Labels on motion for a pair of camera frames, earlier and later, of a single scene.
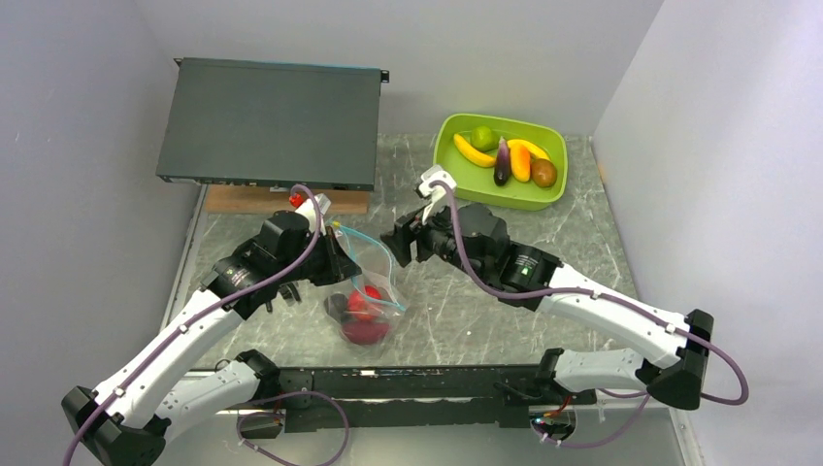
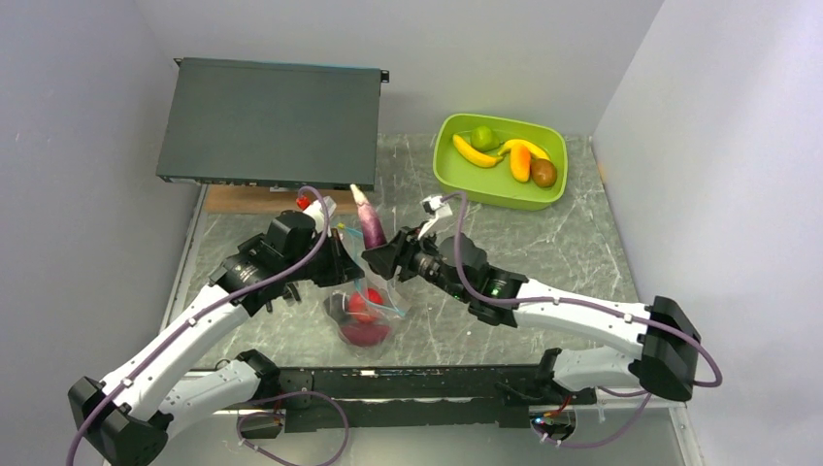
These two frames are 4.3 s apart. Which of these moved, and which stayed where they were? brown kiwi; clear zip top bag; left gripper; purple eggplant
Moved: purple eggplant
Stayed: clear zip top bag; brown kiwi; left gripper
